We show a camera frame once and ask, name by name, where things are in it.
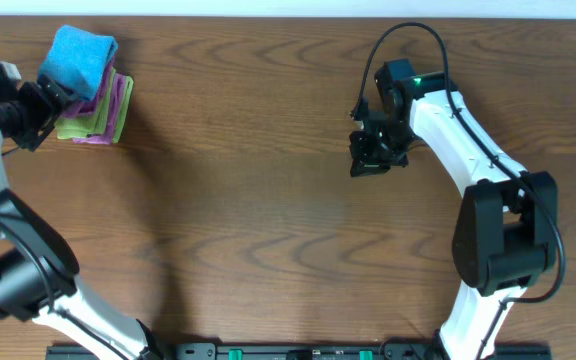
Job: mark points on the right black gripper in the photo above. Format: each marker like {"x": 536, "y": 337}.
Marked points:
{"x": 360, "y": 167}

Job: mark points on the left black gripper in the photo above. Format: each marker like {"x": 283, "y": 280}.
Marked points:
{"x": 48, "y": 100}

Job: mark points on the blue microfiber cloth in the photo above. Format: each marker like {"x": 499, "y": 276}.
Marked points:
{"x": 77, "y": 60}

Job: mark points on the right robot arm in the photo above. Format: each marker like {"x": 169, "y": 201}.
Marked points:
{"x": 501, "y": 243}

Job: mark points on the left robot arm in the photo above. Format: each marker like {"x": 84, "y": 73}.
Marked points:
{"x": 39, "y": 273}

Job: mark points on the upper green folded cloth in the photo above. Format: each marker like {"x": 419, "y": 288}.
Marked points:
{"x": 89, "y": 118}

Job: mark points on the green folded cloth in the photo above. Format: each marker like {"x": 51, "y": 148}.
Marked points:
{"x": 123, "y": 108}
{"x": 89, "y": 118}

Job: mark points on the lower purple folded cloth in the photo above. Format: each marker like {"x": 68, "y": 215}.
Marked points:
{"x": 112, "y": 113}

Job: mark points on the bottom green folded cloth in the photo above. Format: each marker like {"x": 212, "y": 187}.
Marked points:
{"x": 123, "y": 108}

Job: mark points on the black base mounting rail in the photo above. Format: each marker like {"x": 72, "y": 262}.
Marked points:
{"x": 268, "y": 352}

